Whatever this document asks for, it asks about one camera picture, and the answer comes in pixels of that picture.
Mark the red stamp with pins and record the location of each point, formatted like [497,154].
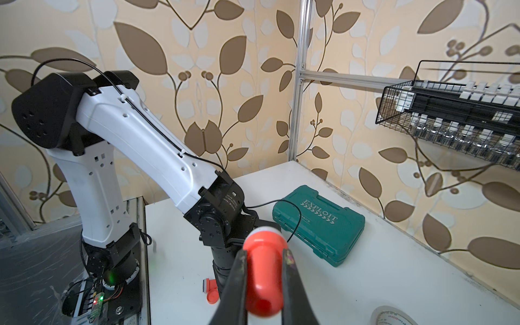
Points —
[264,248]
[210,289]

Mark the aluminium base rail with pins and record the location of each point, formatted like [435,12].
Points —
[115,288]

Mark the clear packing tape roll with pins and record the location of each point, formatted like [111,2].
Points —
[387,315]

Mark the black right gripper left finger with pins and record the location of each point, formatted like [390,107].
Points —
[232,305]

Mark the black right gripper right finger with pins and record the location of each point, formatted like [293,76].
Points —
[296,309]

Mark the black white tool in basket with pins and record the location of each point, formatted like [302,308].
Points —
[444,101]

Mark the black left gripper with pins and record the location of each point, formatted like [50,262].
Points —
[223,260]

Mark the green plastic tool case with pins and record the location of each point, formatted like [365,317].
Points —
[330,230]

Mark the black wire basket back wall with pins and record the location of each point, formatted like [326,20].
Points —
[496,82]

